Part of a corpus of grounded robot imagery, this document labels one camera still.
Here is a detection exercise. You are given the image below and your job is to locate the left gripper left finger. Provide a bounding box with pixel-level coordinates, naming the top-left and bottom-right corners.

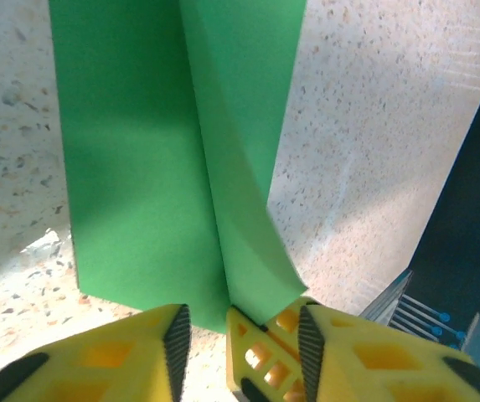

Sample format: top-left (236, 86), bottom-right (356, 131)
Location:
top-left (0, 303), bottom-right (193, 402)

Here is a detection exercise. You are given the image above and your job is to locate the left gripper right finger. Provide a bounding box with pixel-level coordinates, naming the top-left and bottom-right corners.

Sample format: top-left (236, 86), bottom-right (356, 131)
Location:
top-left (297, 303), bottom-right (480, 402)

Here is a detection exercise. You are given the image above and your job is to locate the green paper sheet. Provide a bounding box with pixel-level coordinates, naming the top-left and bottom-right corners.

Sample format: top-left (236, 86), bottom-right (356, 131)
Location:
top-left (48, 0), bottom-right (310, 336)

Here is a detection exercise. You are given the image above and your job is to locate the aluminium side rail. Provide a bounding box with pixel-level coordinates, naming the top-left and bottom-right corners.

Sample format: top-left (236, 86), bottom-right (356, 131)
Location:
top-left (356, 270), bottom-right (416, 327)

